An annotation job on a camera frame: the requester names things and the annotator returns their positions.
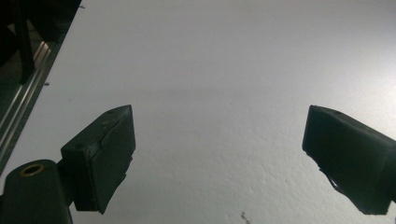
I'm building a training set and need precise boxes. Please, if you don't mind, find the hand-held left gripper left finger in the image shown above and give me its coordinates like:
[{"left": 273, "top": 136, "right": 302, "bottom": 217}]
[{"left": 57, "top": 105, "right": 136, "bottom": 216}]

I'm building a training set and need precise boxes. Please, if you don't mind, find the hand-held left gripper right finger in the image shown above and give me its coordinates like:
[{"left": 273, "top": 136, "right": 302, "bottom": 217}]
[{"left": 302, "top": 105, "right": 396, "bottom": 216}]

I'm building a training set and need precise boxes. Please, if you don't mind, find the black metal stand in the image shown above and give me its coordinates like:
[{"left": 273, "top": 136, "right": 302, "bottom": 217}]
[{"left": 0, "top": 0, "right": 82, "bottom": 86}]

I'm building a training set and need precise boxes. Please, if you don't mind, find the metal table edge rail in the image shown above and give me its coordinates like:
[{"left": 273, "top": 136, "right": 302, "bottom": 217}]
[{"left": 0, "top": 40, "right": 60, "bottom": 171}]

